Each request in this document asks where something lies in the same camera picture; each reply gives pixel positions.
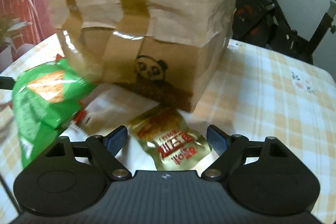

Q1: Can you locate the black exercise bike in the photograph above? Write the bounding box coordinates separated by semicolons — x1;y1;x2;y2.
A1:
232;0;335;64

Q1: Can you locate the white snack packet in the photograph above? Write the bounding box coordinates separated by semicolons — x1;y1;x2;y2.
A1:
75;96;157;136

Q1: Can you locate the cardboard box with paper liner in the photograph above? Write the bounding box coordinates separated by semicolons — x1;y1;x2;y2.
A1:
49;0;236;112

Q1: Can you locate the gold red snack packet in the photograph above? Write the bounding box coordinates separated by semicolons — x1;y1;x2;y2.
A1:
129;105;212;170

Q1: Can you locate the green chips bag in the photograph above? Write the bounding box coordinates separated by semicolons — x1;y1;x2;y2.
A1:
12;59;96;167

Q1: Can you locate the checkered tablecloth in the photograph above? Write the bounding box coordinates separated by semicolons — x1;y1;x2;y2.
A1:
1;35;335;223

